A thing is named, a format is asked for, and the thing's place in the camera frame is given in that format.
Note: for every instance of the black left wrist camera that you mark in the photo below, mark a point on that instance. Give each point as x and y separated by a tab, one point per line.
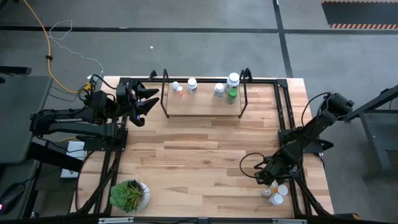
140	119

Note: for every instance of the white flat box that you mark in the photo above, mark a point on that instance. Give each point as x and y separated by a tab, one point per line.
74	147

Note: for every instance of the tall white bottle red label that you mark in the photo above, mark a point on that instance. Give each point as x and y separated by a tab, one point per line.
232	81

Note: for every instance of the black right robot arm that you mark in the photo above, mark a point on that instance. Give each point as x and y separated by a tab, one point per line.
314	127

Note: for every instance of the grey desk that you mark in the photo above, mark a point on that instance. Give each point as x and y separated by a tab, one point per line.
18	118

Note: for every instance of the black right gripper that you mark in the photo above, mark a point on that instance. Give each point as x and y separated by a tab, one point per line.
276	172

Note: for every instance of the white power adapter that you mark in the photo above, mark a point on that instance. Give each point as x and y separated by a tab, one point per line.
90	76

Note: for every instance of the black computer mouse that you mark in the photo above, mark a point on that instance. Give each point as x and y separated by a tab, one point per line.
11	197

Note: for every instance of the black flat bar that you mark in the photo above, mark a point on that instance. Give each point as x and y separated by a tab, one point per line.
15	70

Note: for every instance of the succulent plant white pot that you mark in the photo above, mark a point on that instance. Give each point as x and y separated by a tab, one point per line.
124	196

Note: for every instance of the short white bottle blue label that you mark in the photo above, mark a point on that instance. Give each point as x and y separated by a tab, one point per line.
219	89

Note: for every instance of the black mat hazard-striped edge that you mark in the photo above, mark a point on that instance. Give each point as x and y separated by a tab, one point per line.
357	14

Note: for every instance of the black aluminium rail frame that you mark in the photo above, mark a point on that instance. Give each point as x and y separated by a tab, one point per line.
282	82

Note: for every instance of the orange plug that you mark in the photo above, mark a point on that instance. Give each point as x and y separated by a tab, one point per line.
89	86

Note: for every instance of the black-framed wooden shelf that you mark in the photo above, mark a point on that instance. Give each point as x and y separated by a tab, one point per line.
199	105

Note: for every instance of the small orange bottle white cap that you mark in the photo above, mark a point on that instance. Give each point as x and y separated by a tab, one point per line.
180	91

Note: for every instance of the black metal stand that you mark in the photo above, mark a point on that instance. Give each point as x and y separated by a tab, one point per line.
370	105

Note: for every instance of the green bottle green cap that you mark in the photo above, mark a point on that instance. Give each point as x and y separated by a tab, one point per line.
231	96

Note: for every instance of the white bottle picture label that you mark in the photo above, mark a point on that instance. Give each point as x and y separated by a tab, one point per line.
192	85

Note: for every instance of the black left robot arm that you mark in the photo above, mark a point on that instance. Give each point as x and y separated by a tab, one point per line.
77	119

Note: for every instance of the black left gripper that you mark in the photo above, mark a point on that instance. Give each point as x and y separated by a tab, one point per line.
127	93

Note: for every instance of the black desk leg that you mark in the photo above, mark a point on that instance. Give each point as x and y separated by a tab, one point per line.
53	157

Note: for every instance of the small orange-label bottle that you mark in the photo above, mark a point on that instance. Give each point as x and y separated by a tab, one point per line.
175	85

